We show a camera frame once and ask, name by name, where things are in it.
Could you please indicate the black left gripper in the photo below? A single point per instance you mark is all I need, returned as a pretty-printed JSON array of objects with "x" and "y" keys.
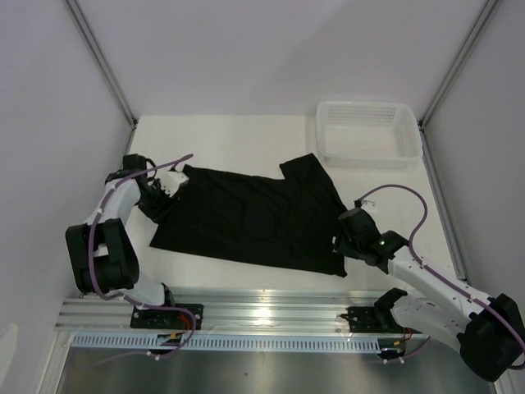
[{"x": 166, "y": 201}]

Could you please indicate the black t-shirt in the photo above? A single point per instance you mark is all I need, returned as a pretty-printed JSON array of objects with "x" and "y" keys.
[{"x": 280, "y": 223}]

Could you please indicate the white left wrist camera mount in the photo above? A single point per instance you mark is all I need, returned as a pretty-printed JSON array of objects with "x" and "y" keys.
[{"x": 172, "y": 181}]

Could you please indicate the grey slotted cable duct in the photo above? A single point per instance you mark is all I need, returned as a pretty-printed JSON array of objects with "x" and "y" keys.
[{"x": 201, "y": 341}]

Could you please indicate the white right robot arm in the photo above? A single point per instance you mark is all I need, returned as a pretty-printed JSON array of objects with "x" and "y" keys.
[{"x": 486, "y": 331}]

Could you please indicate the white perforated plastic basket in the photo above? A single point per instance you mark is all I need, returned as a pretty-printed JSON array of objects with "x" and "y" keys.
[{"x": 361, "y": 134}]

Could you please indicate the grey aluminium frame post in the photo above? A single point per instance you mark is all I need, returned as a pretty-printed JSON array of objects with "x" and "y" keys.
[{"x": 460, "y": 59}]

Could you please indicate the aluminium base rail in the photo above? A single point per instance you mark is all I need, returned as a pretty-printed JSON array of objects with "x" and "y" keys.
[{"x": 265, "y": 312}]

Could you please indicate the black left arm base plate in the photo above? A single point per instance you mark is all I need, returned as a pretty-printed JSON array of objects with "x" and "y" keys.
[{"x": 154, "y": 319}]

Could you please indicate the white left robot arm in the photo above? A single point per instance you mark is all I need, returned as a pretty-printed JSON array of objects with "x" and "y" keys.
[{"x": 102, "y": 256}]

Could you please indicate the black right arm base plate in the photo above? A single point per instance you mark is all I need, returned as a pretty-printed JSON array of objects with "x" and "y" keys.
[{"x": 365, "y": 318}]

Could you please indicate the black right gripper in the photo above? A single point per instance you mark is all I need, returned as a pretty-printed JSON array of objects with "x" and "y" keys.
[{"x": 340, "y": 245}]

